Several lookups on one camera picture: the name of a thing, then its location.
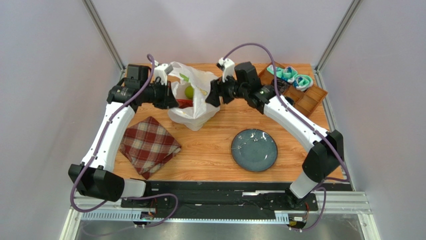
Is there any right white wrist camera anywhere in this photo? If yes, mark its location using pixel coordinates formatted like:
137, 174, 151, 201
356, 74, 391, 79
216, 58, 235, 83

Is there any red plaid cloth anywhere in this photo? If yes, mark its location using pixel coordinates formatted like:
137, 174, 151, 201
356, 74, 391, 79
118, 116, 182, 180

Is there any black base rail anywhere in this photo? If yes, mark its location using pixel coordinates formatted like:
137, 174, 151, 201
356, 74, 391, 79
120, 180, 320, 220

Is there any blue white sock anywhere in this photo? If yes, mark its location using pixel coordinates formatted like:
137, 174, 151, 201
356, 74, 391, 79
292, 74, 314, 92

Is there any black sock roll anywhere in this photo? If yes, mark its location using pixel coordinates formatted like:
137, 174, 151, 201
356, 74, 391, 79
271, 78, 291, 95

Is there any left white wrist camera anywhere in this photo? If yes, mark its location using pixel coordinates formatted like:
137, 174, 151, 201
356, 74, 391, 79
153, 63, 174, 86

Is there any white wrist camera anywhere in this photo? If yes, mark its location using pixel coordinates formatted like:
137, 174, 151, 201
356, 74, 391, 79
153, 63, 174, 86
216, 58, 235, 83

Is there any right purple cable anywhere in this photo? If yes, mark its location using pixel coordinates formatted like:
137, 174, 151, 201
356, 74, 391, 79
222, 42, 350, 232

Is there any wooden compartment tray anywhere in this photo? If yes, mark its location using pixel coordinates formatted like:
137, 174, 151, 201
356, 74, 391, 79
275, 62, 328, 118

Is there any teal white sock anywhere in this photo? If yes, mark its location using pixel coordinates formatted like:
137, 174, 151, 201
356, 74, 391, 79
266, 64, 298, 84

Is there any blue ceramic plate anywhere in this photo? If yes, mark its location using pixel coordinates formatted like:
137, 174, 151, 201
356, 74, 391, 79
230, 128, 278, 173

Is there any white plastic bag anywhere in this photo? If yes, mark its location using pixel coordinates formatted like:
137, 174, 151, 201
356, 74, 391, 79
167, 61, 220, 131

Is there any green fake lime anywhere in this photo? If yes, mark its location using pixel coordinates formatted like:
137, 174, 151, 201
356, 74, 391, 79
184, 85, 194, 100

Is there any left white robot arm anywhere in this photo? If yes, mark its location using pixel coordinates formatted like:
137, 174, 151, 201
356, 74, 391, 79
68, 63, 179, 202

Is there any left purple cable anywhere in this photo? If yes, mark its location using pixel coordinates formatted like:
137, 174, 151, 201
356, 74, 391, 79
69, 53, 179, 229

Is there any dark red fake fruit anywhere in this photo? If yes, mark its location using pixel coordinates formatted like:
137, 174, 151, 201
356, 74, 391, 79
177, 99, 193, 109

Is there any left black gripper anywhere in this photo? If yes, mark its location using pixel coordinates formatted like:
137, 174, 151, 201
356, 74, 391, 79
140, 79, 179, 110

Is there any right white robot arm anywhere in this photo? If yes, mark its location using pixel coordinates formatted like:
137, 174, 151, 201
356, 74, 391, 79
206, 58, 344, 200

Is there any purple cable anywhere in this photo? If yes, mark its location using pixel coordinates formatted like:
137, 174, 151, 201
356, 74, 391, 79
222, 42, 350, 232
69, 53, 179, 229

